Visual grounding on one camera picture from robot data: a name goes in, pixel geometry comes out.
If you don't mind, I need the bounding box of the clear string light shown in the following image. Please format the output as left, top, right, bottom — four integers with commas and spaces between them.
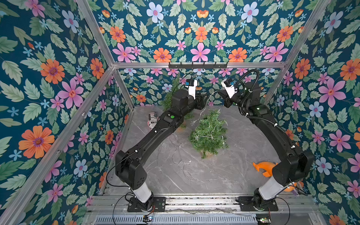
165, 89, 230, 183

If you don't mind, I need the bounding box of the small green tree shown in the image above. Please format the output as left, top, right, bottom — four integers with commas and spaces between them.
161, 78, 195, 128
189, 109, 229, 159

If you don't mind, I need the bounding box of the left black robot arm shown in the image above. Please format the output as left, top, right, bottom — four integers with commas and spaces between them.
114, 89, 209, 211

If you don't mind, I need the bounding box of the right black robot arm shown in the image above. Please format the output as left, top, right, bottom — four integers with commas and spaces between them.
219, 79, 315, 211

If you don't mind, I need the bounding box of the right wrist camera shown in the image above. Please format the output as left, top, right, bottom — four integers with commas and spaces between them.
221, 78, 236, 98

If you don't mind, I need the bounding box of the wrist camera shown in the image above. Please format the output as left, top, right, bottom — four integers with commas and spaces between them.
221, 78, 236, 98
185, 79, 198, 99

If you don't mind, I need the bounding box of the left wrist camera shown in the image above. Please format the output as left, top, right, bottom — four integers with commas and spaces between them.
185, 79, 198, 99

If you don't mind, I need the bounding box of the black hook rail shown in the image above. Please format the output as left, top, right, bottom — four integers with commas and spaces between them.
168, 62, 228, 70

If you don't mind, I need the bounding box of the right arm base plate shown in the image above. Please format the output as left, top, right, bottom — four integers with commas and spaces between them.
235, 196, 278, 212

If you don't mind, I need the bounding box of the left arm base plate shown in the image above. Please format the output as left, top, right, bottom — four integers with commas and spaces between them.
127, 196, 167, 212

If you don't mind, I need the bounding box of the white cable duct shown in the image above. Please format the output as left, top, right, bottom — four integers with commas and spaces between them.
94, 214, 258, 225

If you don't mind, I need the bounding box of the aluminium frame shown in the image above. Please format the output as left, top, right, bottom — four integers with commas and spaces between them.
1, 1, 319, 225

